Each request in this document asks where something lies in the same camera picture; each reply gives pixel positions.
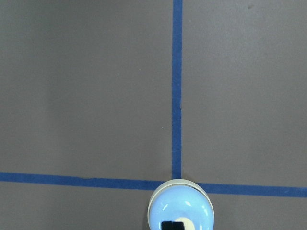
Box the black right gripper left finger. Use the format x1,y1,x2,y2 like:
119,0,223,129
161,221,174,230

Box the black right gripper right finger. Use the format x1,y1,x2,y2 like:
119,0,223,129
173,221,185,230

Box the blue tape grid lines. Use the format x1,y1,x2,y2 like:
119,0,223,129
0,0,307,198

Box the brown paper table cover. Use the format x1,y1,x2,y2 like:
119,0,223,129
0,0,307,230

